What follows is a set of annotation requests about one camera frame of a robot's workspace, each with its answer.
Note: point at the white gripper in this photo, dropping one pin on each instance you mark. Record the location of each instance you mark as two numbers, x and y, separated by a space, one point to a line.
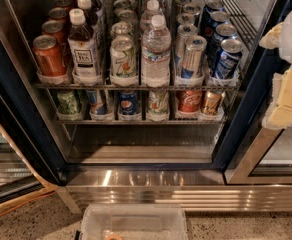
281 36

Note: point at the clear plastic water bottle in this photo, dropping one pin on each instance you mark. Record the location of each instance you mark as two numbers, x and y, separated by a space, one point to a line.
155 53

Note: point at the front brown tea bottle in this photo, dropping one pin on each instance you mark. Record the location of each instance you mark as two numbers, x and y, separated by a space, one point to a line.
83 49

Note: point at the open glass fridge door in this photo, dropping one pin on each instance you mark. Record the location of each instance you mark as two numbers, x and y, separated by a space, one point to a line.
19 181

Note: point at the front blue pepsi can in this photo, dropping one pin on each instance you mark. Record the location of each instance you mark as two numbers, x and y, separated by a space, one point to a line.
227 58

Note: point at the blue pepsi can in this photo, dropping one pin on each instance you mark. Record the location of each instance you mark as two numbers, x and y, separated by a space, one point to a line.
227 58
210 7
222 32
215 18

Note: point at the lower gold can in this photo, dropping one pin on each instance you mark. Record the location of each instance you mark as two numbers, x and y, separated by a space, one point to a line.
211 103

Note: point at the front slim silver can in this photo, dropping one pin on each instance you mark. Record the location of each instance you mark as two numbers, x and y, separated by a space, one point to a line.
194 51

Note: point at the slim silver can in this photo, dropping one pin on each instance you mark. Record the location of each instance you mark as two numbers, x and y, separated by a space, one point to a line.
194 51
183 33
184 19

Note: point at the lower red cola can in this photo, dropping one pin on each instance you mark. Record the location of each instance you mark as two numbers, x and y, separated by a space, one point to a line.
189 100

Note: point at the lower green white can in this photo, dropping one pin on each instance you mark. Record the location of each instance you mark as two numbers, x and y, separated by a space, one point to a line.
158 102

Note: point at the lower pepsi can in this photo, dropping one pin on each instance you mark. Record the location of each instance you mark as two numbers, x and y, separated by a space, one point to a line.
129 102

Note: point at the front green white soda can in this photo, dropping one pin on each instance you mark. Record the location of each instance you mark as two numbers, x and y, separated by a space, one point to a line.
123 58

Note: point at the green white soda can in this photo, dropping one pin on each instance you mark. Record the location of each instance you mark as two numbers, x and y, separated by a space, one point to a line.
123 58
122 29
128 16

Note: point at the lower blue white can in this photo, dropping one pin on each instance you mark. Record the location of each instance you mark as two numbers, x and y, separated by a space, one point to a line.
97 101

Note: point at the orange soda can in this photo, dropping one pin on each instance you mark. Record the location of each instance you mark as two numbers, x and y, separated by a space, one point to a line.
49 56
66 4
57 30
59 14

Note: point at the front orange soda can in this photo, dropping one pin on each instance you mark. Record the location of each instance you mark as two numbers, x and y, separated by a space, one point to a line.
49 56

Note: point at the clear plastic bin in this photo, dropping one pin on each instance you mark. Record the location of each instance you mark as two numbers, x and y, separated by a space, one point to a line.
133 222

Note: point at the top wire fridge shelf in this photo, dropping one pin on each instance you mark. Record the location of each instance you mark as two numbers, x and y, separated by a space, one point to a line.
245 30

